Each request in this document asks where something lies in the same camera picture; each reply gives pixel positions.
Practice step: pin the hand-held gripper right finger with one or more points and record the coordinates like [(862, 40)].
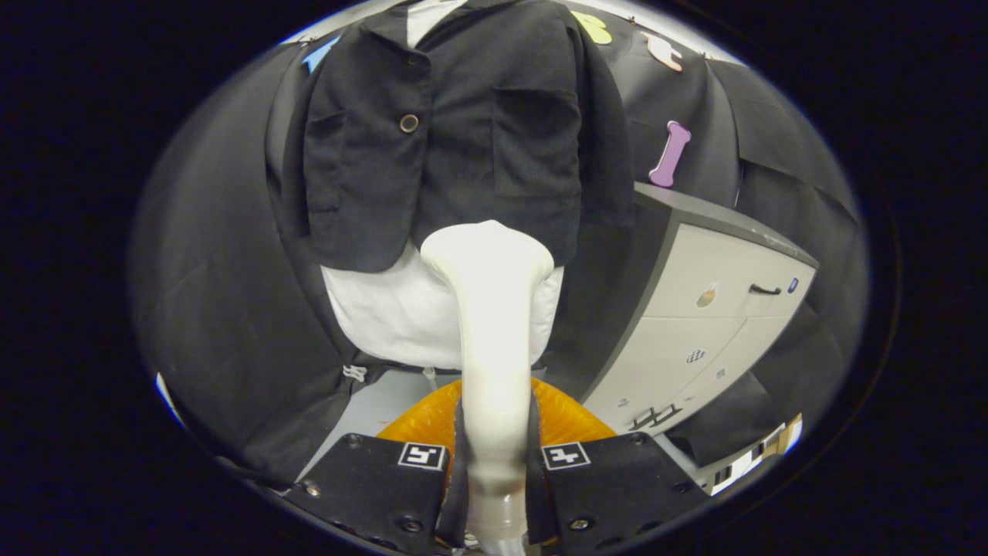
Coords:
[(617, 494)]

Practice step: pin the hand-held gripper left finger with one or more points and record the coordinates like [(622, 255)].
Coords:
[(370, 494)]

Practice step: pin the grey cabinet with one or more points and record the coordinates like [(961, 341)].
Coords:
[(695, 340)]

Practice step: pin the black jacket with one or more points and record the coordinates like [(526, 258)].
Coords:
[(463, 139)]

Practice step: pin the white garment steamer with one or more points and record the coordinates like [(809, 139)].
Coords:
[(494, 347)]

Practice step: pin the black backdrop cloth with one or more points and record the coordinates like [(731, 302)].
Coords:
[(216, 270)]

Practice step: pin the cardboard piece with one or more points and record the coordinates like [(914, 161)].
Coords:
[(787, 436)]

